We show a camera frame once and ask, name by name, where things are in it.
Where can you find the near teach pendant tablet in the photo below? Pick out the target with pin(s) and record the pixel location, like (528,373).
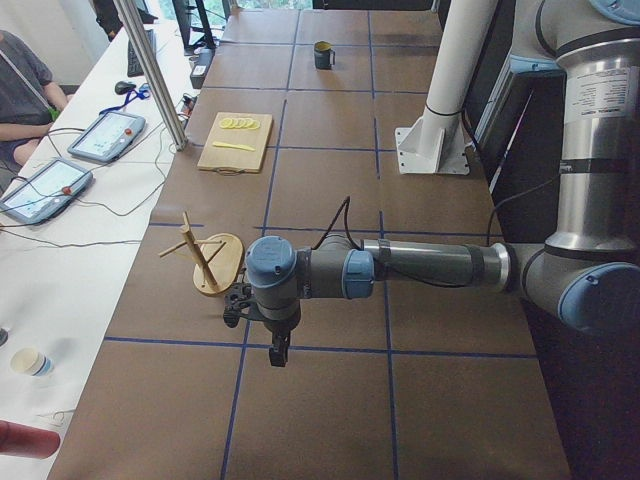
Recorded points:
(46,193)

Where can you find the seated person grey shirt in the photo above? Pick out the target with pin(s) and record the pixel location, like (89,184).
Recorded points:
(31,101)

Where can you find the teach pendant tablet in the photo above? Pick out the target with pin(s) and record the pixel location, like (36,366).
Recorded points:
(108,137)
(46,193)

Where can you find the aluminium frame post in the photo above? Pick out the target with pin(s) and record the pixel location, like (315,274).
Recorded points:
(129,16)

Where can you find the white paper cup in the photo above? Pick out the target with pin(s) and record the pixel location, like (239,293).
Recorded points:
(31,362)

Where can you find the red cylinder bottle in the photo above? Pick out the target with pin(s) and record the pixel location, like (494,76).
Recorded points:
(26,441)

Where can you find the black computer mouse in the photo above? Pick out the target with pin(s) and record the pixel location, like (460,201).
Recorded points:
(123,87)

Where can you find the wooden cup storage rack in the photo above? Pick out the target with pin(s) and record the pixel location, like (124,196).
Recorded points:
(217,258)

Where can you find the dark green metal mug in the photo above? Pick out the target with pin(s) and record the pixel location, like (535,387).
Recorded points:
(324,55)

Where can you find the black keyboard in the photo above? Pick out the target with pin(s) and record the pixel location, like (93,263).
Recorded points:
(134,67)

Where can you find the white mounting post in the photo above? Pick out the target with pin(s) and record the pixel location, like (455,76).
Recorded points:
(435,143)

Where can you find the wooden cutting board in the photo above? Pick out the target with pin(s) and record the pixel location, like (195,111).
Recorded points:
(231,160)

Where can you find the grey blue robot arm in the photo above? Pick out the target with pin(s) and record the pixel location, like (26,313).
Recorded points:
(581,274)

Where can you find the black power adapter box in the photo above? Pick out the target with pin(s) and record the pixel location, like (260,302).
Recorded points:
(200,64)

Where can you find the yellow plastic knife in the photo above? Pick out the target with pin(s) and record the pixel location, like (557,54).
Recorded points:
(243,147)

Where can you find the far teach pendant tablet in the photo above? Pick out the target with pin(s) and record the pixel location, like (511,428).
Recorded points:
(108,137)

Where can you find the black monitor stand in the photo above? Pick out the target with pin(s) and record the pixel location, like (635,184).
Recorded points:
(194,27)

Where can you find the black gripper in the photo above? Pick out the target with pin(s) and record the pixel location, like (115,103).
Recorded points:
(280,328)

